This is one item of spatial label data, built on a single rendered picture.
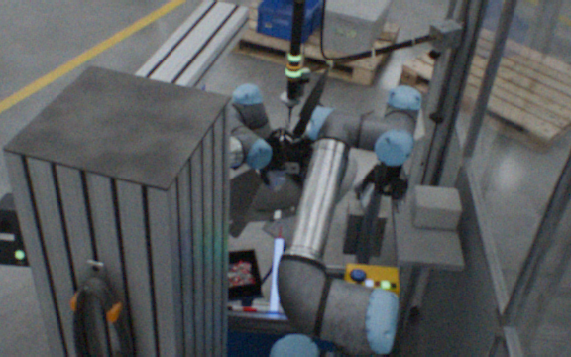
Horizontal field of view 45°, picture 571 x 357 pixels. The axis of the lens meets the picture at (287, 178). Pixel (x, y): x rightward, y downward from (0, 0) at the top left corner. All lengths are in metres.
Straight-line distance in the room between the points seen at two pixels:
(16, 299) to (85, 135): 2.62
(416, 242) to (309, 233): 1.29
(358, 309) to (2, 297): 2.57
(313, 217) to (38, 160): 0.58
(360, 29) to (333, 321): 3.94
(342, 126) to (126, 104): 0.54
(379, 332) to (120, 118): 0.60
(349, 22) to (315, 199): 3.76
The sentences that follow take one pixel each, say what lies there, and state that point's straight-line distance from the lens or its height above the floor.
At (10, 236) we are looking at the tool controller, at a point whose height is 1.17.
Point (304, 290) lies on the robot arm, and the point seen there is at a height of 1.66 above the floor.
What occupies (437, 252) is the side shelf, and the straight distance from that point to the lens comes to 2.60.
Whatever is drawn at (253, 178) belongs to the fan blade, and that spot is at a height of 1.08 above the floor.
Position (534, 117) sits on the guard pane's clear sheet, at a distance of 2.17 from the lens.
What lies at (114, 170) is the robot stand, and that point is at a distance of 0.96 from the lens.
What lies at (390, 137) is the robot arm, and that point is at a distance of 1.44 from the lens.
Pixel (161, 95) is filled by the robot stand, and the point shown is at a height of 2.03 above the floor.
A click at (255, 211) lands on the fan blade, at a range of 2.19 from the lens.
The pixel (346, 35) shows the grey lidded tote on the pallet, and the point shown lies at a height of 0.30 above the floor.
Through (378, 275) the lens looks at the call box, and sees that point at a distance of 2.17.
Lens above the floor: 2.62
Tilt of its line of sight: 39 degrees down
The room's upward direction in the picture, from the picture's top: 5 degrees clockwise
